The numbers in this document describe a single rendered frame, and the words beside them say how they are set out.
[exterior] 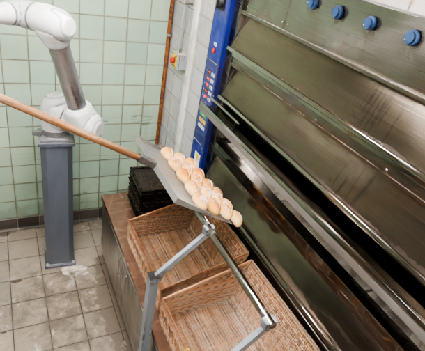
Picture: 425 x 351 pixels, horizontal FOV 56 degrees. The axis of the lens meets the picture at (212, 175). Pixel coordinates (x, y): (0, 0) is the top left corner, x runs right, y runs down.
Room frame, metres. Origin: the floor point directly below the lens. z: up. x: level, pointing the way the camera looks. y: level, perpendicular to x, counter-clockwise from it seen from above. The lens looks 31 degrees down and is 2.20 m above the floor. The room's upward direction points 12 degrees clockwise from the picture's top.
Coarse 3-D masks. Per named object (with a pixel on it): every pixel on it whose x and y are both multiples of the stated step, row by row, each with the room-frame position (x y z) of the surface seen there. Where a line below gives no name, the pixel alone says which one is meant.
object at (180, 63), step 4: (172, 52) 2.60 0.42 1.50; (176, 52) 2.58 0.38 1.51; (184, 52) 2.62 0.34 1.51; (172, 56) 2.60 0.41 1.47; (176, 56) 2.54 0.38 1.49; (180, 56) 2.54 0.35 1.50; (184, 56) 2.55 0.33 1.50; (176, 60) 2.54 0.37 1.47; (180, 60) 2.54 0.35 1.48; (184, 60) 2.56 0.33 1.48; (172, 64) 2.59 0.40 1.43; (176, 64) 2.53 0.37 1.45; (180, 64) 2.55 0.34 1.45; (184, 64) 2.56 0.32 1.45; (176, 68) 2.53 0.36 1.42; (180, 68) 2.55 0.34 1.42; (184, 68) 2.56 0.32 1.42
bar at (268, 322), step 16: (208, 224) 1.32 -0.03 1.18; (176, 256) 1.24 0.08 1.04; (224, 256) 1.16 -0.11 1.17; (160, 272) 1.20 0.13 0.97; (240, 272) 1.08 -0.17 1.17; (144, 304) 1.19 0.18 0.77; (256, 304) 0.95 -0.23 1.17; (144, 320) 1.17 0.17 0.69; (272, 320) 0.89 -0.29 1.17; (144, 336) 1.17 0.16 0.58; (256, 336) 0.87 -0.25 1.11
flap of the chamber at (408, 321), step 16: (240, 128) 1.85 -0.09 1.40; (256, 144) 1.70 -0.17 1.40; (272, 160) 1.57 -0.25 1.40; (288, 176) 1.46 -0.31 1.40; (304, 192) 1.35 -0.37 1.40; (320, 192) 1.41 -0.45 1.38; (320, 208) 1.26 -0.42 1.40; (336, 208) 1.30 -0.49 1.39; (336, 224) 1.17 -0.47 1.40; (352, 224) 1.22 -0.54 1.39; (352, 240) 1.10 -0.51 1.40; (368, 240) 1.14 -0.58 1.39; (368, 256) 1.03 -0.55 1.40; (384, 256) 1.06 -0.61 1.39; (384, 272) 0.97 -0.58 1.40; (400, 272) 1.00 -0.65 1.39; (400, 288) 0.91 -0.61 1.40; (416, 288) 0.94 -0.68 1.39; (416, 304) 0.85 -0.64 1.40
